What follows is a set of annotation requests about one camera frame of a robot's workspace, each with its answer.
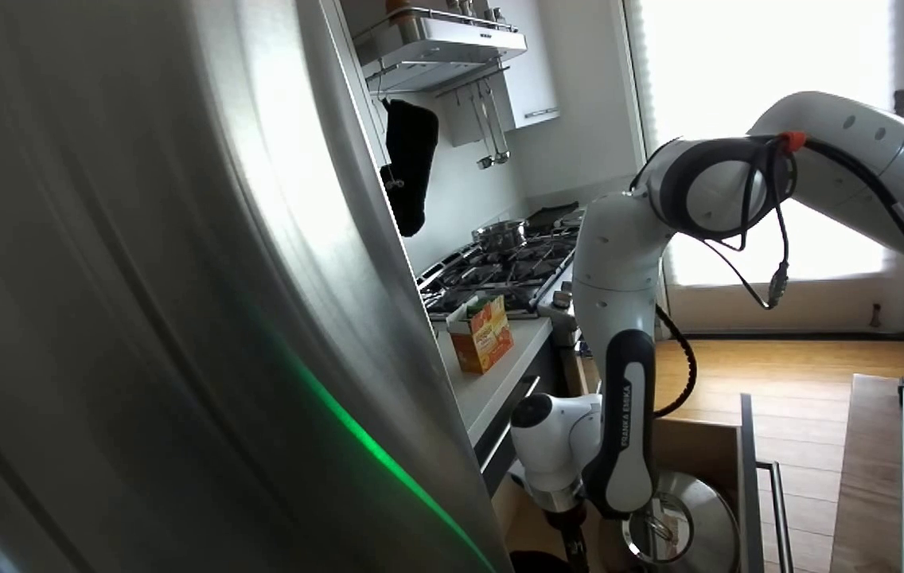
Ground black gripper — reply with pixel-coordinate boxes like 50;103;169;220
546;499;594;573

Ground open wooden drawer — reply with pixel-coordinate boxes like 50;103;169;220
493;391;794;573

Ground silver pot lid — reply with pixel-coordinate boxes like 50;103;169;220
617;470;741;573

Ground orange cardboard box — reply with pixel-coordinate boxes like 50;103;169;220
448;291;514;375

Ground stainless steel gas range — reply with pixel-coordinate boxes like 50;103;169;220
413;199;587;323

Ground steel pot on burner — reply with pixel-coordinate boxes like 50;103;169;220
472;215;532;254

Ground hanging steel ladle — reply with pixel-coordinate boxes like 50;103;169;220
475;79;514;173

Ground black oven mitt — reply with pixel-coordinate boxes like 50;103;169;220
379;94;441;238

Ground bright window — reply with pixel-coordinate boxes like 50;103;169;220
629;0;904;290

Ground stainless steel refrigerator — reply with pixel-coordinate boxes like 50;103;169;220
0;0;513;573

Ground white upper cabinet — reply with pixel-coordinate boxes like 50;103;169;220
489;0;564;134

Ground stainless steel range hood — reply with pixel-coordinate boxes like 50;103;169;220
352;2;532;103

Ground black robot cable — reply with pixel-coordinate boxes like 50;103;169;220
637;134;794;422

